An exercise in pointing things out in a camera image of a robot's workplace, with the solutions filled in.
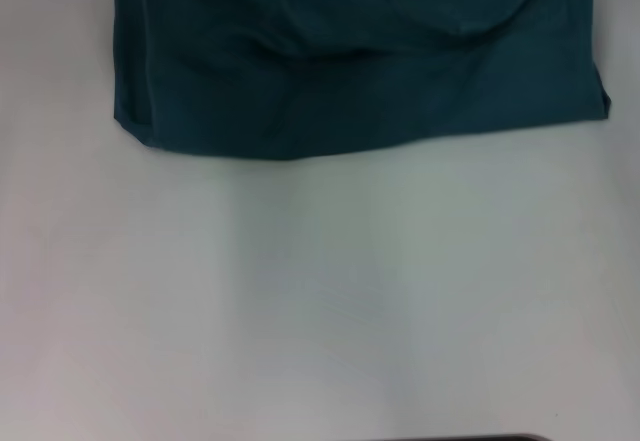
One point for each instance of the teal t-shirt with beige print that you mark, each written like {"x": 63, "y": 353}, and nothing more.
{"x": 350, "y": 61}

